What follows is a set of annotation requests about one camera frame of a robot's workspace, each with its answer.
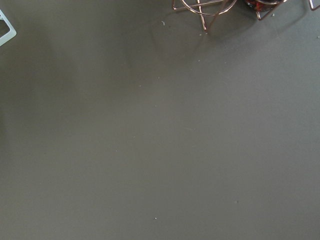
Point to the white wire rack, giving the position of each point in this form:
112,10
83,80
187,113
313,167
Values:
7,31

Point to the dark sauce bottle front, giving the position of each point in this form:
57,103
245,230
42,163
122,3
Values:
261,5

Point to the copper wire bottle rack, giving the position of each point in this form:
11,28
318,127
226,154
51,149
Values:
210,10

